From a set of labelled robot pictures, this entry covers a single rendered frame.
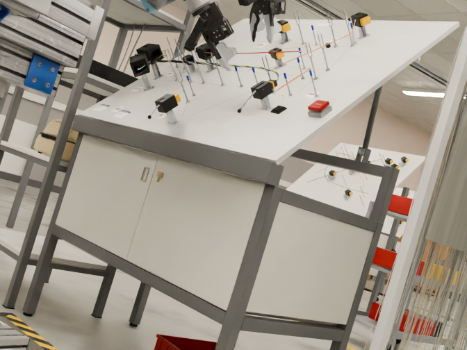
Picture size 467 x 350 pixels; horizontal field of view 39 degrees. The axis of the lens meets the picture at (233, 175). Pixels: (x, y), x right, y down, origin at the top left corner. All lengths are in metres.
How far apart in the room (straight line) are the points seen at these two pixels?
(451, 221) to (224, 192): 0.68
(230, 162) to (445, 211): 0.65
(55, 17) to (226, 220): 0.79
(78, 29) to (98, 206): 0.97
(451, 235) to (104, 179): 1.32
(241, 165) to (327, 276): 0.50
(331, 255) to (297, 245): 0.19
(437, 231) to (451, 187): 0.13
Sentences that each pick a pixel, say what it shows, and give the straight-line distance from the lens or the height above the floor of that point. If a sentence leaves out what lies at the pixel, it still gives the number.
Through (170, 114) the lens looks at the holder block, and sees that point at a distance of 2.39.
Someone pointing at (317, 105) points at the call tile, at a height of 1.08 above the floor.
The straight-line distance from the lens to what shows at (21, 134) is 5.24.
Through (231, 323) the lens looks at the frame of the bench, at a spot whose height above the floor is 0.38.
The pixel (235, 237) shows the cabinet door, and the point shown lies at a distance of 2.01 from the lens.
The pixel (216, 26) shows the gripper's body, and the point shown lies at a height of 1.22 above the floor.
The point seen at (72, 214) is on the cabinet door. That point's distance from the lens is 2.76.
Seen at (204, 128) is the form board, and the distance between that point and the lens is 2.27.
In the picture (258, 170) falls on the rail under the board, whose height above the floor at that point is 0.83.
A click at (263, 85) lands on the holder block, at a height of 1.12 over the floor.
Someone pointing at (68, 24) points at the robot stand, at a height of 1.03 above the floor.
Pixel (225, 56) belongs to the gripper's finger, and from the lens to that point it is 2.12.
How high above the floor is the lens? 0.74
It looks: 2 degrees up
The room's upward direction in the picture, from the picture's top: 17 degrees clockwise
